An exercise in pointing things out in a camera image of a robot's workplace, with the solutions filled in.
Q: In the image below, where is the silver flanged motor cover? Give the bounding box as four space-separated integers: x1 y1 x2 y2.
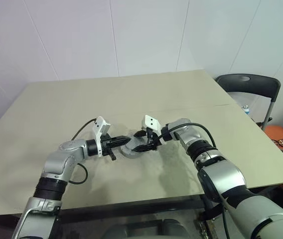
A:
122 136 145 154

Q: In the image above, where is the black table frame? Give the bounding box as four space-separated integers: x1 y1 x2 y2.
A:
58 193 207 221

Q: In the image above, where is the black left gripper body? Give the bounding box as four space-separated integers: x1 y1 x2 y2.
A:
100 133 117 162

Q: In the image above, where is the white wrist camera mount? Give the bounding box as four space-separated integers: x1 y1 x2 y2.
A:
141 115 167 145
93 116 112 158

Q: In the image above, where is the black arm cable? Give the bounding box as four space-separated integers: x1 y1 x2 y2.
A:
68 119 97 185
159 122 219 150

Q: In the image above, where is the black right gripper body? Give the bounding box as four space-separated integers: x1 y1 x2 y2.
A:
145 127 162 151

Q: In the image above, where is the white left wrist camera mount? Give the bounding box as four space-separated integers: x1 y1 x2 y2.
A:
93 116 112 158

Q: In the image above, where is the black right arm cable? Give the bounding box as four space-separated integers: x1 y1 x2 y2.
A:
159 122 219 150

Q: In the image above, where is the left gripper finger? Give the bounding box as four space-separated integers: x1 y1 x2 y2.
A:
108 140 129 148
108 135 130 143

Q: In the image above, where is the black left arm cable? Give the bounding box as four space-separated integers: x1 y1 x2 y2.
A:
68 119 97 185

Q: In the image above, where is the dark brown folding chair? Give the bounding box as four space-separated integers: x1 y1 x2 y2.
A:
216 74 281 131

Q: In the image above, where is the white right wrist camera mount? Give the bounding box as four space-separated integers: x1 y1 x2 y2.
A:
141 115 167 145

